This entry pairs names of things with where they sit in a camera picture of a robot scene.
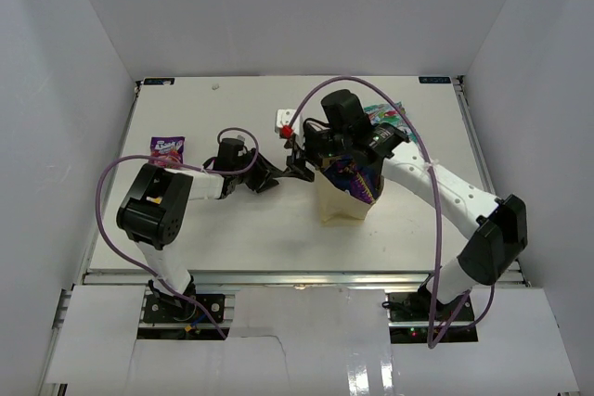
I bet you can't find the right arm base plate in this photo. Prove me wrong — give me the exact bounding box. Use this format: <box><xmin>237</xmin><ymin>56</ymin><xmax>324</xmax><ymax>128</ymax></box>
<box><xmin>381</xmin><ymin>292</ymin><xmax>461</xmax><ymax>322</ymax></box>

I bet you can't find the right blue table label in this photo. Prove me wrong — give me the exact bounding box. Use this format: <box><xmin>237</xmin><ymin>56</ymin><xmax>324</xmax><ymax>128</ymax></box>
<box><xmin>419</xmin><ymin>76</ymin><xmax>451</xmax><ymax>84</ymax></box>

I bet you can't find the aluminium frame rail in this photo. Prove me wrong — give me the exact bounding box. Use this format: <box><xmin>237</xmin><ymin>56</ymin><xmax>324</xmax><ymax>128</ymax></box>
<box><xmin>81</xmin><ymin>270</ymin><xmax>525</xmax><ymax>288</ymax></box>

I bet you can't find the dark blue snack bag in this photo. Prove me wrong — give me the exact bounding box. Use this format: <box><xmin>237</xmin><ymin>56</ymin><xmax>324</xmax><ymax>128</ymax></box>
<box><xmin>323</xmin><ymin>157</ymin><xmax>382</xmax><ymax>205</ymax></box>

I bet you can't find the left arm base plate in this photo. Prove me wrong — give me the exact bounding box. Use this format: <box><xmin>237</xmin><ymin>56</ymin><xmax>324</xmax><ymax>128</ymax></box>
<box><xmin>141</xmin><ymin>293</ymin><xmax>226</xmax><ymax>324</ymax></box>

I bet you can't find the blue table label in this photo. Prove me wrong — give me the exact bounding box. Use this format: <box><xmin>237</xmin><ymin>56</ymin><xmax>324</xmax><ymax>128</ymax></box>
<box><xmin>143</xmin><ymin>78</ymin><xmax>175</xmax><ymax>86</ymax></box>
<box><xmin>419</xmin><ymin>76</ymin><xmax>451</xmax><ymax>84</ymax></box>

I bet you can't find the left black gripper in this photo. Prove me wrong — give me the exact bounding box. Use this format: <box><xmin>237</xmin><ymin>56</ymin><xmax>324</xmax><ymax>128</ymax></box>
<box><xmin>231</xmin><ymin>147</ymin><xmax>282</xmax><ymax>194</ymax></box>

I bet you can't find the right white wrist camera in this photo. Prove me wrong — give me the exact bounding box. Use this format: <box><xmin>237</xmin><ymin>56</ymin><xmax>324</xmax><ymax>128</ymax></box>
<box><xmin>275</xmin><ymin>109</ymin><xmax>303</xmax><ymax>147</ymax></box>

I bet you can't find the beige paper bag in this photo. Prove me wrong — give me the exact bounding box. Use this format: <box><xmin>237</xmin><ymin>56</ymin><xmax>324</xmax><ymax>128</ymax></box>
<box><xmin>315</xmin><ymin>172</ymin><xmax>384</xmax><ymax>225</ymax></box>

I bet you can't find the teal candy bag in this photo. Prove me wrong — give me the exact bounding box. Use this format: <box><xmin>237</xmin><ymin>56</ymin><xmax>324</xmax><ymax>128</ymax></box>
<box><xmin>364</xmin><ymin>103</ymin><xmax>418</xmax><ymax>143</ymax></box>

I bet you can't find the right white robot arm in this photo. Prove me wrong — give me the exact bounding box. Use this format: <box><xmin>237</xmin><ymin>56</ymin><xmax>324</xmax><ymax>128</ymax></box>
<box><xmin>276</xmin><ymin>90</ymin><xmax>527</xmax><ymax>321</ymax></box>

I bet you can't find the left blue table label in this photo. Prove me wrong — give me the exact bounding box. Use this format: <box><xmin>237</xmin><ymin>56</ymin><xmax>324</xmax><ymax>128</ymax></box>
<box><xmin>143</xmin><ymin>78</ymin><xmax>175</xmax><ymax>86</ymax></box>

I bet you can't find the purple pink gummy bag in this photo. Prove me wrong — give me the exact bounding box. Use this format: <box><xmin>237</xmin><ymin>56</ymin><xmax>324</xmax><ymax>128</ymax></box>
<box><xmin>149</xmin><ymin>136</ymin><xmax>186</xmax><ymax>168</ymax></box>

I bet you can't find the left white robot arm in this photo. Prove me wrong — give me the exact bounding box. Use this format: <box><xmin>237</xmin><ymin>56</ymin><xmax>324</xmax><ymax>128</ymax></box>
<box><xmin>116</xmin><ymin>138</ymin><xmax>299</xmax><ymax>321</ymax></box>

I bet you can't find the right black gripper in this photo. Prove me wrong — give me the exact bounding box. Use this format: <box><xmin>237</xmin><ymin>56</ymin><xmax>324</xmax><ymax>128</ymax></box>
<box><xmin>282</xmin><ymin>123</ymin><xmax>352</xmax><ymax>182</ymax></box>

